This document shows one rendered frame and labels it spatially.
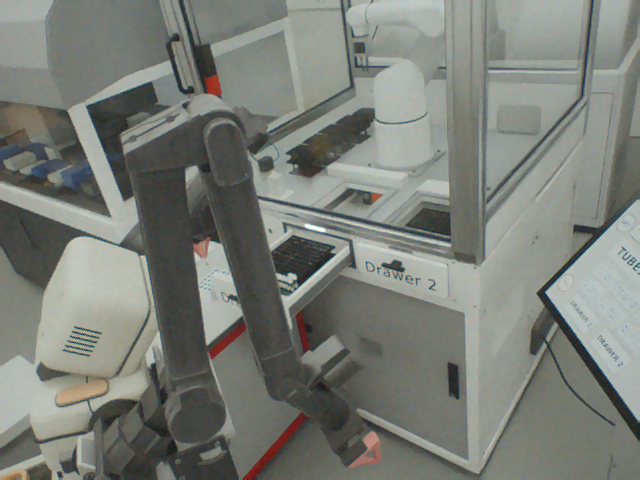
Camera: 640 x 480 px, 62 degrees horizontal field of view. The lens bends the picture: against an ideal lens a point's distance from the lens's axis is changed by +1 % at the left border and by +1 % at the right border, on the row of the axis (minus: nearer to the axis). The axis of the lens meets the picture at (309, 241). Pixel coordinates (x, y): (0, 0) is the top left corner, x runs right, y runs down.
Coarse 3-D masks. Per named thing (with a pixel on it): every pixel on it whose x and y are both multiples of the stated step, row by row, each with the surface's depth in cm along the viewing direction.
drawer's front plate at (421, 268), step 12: (360, 252) 160; (372, 252) 157; (384, 252) 153; (396, 252) 152; (360, 264) 163; (408, 264) 150; (420, 264) 147; (432, 264) 144; (444, 264) 143; (372, 276) 162; (384, 276) 159; (408, 276) 152; (420, 276) 149; (432, 276) 146; (444, 276) 144; (420, 288) 152; (432, 288) 149; (444, 288) 146
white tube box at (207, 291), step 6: (216, 270) 185; (222, 270) 184; (210, 276) 181; (228, 276) 180; (198, 282) 180; (204, 282) 179; (210, 282) 178; (204, 288) 176; (210, 288) 176; (204, 294) 176; (210, 294) 174; (216, 294) 176; (210, 300) 176
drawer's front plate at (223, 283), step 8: (216, 280) 157; (224, 280) 155; (232, 280) 153; (216, 288) 160; (224, 288) 157; (232, 288) 154; (224, 296) 159; (224, 304) 162; (232, 304) 159; (288, 312) 144; (288, 320) 145
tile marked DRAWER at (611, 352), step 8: (608, 328) 101; (600, 336) 102; (608, 336) 101; (592, 344) 103; (600, 344) 101; (608, 344) 100; (616, 344) 98; (600, 352) 101; (608, 352) 99; (616, 352) 98; (624, 352) 96; (608, 360) 98; (616, 360) 97; (624, 360) 96; (632, 360) 94; (608, 368) 98; (616, 368) 96
